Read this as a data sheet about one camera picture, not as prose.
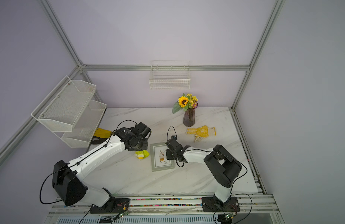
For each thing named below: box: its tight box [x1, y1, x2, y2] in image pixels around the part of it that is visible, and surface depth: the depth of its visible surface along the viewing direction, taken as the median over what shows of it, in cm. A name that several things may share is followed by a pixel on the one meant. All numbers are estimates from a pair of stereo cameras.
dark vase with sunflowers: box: [172, 92, 199, 127], surface depth 92 cm
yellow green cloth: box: [134, 149, 150, 160], surface depth 80 cm
